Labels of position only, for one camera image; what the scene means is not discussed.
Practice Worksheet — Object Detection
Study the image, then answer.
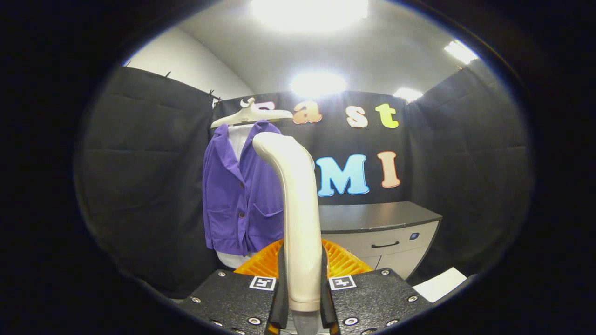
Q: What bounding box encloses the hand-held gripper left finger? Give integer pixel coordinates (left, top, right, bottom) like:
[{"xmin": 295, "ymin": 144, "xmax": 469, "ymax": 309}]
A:
[{"xmin": 179, "ymin": 239, "xmax": 289, "ymax": 335}]

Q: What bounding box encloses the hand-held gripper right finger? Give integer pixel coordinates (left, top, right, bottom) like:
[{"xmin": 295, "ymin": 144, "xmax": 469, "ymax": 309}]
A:
[{"xmin": 320, "ymin": 239, "xmax": 431, "ymax": 335}]

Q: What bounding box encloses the purple jacket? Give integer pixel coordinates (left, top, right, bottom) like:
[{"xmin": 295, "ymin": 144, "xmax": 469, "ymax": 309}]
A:
[{"xmin": 203, "ymin": 120, "xmax": 285, "ymax": 256}]

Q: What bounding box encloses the white garment steamer head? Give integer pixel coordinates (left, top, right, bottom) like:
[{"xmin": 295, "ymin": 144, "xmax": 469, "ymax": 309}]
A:
[{"xmin": 253, "ymin": 132, "xmax": 323, "ymax": 313}]

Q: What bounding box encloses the cream plastic clothes hanger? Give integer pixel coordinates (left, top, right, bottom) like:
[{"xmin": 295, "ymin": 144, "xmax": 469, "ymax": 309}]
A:
[{"xmin": 210, "ymin": 98, "xmax": 294, "ymax": 128}]

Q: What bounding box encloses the white paper sheet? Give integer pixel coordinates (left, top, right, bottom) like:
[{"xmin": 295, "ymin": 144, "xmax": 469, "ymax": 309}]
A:
[{"xmin": 412, "ymin": 268, "xmax": 467, "ymax": 303}]

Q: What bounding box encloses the grey cabinet with dark top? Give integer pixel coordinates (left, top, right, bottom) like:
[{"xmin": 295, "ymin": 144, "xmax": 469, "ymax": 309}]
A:
[{"xmin": 318, "ymin": 201, "xmax": 443, "ymax": 280}]

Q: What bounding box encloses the small ceiling light panel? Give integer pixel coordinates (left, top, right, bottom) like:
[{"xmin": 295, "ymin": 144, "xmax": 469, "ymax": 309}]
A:
[{"xmin": 393, "ymin": 87, "xmax": 423, "ymax": 103}]

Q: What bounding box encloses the oblong ceiling light panel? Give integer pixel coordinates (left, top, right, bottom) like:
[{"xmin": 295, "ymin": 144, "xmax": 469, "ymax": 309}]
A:
[{"xmin": 290, "ymin": 72, "xmax": 347, "ymax": 98}]

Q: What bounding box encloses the twin strip ceiling light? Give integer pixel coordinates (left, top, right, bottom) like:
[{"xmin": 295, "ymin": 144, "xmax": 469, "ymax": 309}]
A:
[{"xmin": 444, "ymin": 40, "xmax": 479, "ymax": 65}]

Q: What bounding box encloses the large ceiling light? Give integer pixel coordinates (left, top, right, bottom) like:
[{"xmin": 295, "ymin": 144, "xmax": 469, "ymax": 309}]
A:
[{"xmin": 249, "ymin": 0, "xmax": 368, "ymax": 33}]

